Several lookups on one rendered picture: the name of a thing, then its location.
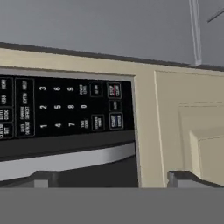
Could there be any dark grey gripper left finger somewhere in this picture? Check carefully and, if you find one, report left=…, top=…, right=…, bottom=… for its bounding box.
left=0, top=170, right=61, bottom=189

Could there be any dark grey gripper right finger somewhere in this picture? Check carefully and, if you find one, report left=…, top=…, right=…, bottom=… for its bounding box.
left=166, top=170, right=224, bottom=189

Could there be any black microwave door, grey edge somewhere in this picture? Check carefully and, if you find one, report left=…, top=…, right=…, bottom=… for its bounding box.
left=0, top=129, right=139, bottom=188

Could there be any beige panelled cupboard door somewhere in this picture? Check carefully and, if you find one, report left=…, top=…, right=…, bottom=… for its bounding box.
left=153, top=69, right=224, bottom=188

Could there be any black microwave oven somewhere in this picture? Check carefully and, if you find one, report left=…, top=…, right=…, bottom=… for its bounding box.
left=0, top=67, right=140, bottom=188

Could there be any microwave start button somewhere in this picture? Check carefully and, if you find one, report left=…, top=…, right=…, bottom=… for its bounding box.
left=108, top=112, right=124, bottom=131

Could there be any pale grey thin bar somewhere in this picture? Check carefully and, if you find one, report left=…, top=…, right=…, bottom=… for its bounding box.
left=188, top=0, right=203, bottom=67

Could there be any dark thin rod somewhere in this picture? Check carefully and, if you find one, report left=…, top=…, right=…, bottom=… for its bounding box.
left=206, top=8, right=224, bottom=24

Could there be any beige cupboard frame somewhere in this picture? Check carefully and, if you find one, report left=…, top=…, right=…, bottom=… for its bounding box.
left=0, top=42, right=224, bottom=188

